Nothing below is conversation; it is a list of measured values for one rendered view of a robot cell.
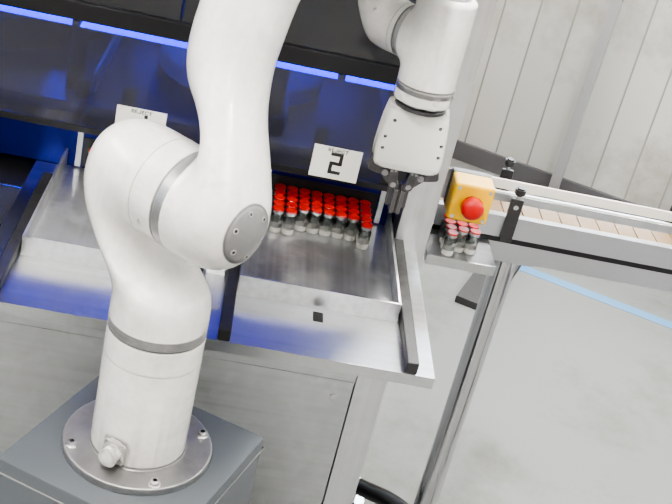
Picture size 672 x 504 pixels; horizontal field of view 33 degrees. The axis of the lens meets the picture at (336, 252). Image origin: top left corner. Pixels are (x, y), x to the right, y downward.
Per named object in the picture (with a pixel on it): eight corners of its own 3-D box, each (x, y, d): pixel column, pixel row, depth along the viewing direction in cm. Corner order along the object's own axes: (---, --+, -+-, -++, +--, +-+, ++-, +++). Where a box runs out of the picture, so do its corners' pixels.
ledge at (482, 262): (418, 228, 221) (421, 219, 220) (484, 240, 222) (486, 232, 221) (424, 263, 208) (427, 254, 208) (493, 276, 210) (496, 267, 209)
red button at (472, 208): (456, 210, 204) (462, 190, 202) (478, 214, 204) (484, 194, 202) (459, 220, 200) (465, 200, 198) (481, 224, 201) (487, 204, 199)
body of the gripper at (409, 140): (454, 94, 168) (435, 163, 173) (386, 81, 167) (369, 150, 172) (459, 113, 161) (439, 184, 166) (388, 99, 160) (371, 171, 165)
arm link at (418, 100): (454, 79, 167) (449, 98, 168) (395, 67, 166) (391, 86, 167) (460, 100, 160) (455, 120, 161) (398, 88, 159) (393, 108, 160)
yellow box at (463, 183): (442, 201, 210) (452, 165, 207) (480, 208, 211) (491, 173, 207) (446, 219, 203) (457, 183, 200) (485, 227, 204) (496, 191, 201)
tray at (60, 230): (64, 165, 207) (66, 147, 206) (206, 192, 210) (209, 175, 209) (20, 254, 177) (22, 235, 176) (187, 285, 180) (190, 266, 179)
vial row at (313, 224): (268, 220, 205) (273, 198, 203) (366, 239, 207) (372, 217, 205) (268, 226, 203) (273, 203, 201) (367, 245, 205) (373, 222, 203)
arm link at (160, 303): (155, 365, 131) (187, 179, 120) (51, 291, 140) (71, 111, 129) (227, 333, 140) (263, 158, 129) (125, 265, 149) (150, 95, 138)
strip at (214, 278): (208, 261, 188) (213, 229, 186) (226, 264, 189) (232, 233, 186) (199, 305, 176) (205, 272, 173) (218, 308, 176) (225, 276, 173)
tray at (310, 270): (248, 200, 211) (252, 183, 209) (386, 226, 214) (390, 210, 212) (236, 294, 181) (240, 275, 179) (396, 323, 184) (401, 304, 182)
